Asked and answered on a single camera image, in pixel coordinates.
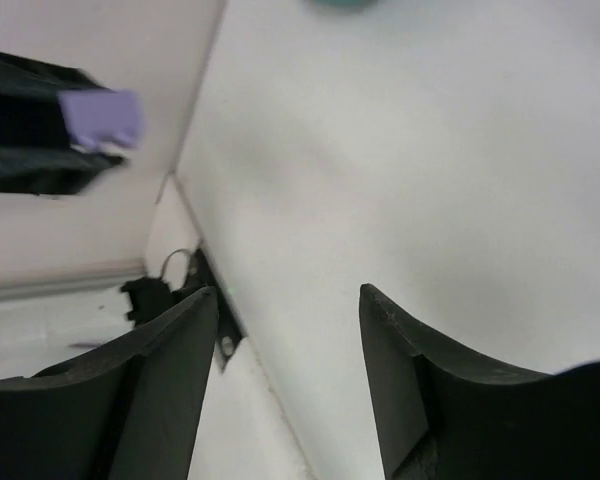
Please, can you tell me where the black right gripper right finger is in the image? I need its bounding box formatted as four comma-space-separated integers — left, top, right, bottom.
359, 284, 600, 479

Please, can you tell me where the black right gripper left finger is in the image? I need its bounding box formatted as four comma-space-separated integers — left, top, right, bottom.
0, 287, 218, 479

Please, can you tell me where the teal divided round container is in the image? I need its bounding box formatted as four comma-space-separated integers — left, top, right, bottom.
306, 0, 378, 13

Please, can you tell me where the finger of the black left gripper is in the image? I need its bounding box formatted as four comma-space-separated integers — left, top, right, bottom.
0, 147, 127, 197
0, 51, 110, 106

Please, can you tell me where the lavender lego brick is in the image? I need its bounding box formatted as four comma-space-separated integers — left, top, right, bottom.
57, 89, 145, 151

